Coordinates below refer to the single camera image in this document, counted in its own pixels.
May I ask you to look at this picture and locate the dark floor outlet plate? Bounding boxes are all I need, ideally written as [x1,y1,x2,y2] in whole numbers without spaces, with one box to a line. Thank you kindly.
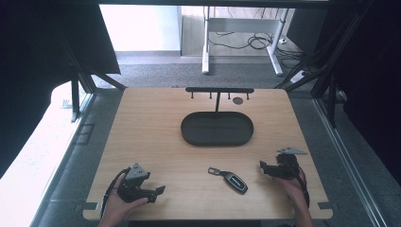
[75,123,96,147]

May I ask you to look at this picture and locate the white desk frame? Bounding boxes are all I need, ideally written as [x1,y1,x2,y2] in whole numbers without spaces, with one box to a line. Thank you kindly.
[201,6,289,77]

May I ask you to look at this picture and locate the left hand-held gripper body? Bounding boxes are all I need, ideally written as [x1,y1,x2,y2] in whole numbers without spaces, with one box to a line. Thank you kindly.
[117,162,151,203]

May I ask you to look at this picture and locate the black key rack with tray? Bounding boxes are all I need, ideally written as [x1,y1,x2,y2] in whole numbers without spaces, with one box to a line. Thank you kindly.
[180,86,255,148]

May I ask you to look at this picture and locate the black floor cables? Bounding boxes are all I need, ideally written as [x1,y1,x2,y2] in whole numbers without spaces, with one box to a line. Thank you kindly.
[207,29,305,61]

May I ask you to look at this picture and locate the black curtain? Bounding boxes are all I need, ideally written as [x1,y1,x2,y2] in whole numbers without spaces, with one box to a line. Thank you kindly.
[315,0,401,187]
[0,0,121,179]

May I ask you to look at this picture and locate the white power strip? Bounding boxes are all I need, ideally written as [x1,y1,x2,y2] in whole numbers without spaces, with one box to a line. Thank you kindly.
[289,69,308,85]

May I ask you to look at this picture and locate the black metal stand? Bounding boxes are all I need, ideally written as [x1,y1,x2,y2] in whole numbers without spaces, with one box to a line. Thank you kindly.
[60,31,128,124]
[273,0,375,129]

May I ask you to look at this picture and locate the right hand-held gripper black cable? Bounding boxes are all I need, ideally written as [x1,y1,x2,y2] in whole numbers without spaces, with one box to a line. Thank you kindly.
[283,159,311,209]

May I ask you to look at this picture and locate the aluminium floor rail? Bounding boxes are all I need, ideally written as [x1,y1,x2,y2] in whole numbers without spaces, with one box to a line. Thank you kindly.
[313,96,388,227]

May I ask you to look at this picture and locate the black car key fob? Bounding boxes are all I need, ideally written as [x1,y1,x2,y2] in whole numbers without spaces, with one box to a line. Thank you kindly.
[207,166,249,196]

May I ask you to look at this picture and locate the person's left hand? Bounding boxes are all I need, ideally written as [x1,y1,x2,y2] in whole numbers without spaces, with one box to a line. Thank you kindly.
[99,188,149,226]

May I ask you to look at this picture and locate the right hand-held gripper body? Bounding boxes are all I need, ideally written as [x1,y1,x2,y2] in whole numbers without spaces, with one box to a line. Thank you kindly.
[267,146,308,181]

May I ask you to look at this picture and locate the person's right hand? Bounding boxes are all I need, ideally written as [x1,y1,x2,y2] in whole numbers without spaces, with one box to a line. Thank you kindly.
[273,173,307,210]

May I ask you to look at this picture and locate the hand-held gripper black cable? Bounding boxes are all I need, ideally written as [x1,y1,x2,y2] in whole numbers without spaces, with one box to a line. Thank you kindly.
[99,167,131,219]
[283,159,311,209]

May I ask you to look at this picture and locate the left hand-held gripper black cable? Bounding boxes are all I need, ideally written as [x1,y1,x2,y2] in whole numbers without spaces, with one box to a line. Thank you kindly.
[99,167,131,219]

